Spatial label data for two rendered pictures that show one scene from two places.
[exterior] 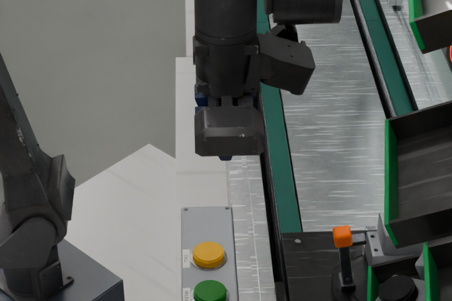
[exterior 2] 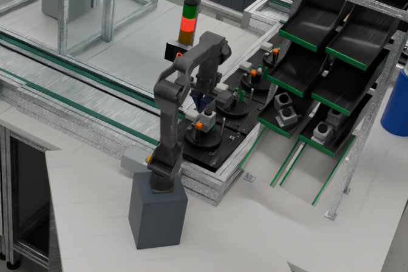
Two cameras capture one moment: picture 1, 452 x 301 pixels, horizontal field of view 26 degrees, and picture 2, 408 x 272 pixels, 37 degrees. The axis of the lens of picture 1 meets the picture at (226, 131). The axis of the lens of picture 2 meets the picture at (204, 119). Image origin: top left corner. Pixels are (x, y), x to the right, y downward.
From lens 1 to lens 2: 1.54 m
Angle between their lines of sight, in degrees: 53
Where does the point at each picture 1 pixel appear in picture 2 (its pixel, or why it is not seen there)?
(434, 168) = (286, 79)
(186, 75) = (13, 121)
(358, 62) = (76, 82)
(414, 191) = (289, 85)
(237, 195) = (129, 140)
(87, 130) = not seen: outside the picture
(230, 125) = (229, 96)
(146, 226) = (92, 174)
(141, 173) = (61, 161)
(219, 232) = (142, 152)
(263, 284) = not seen: hidden behind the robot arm
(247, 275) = not seen: hidden behind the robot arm
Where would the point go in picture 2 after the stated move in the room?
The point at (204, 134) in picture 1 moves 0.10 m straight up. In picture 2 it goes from (227, 101) to (233, 73)
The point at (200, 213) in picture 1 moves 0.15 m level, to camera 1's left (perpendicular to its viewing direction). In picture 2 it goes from (129, 152) to (102, 173)
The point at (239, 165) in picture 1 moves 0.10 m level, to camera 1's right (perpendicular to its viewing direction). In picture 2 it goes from (114, 132) to (130, 120)
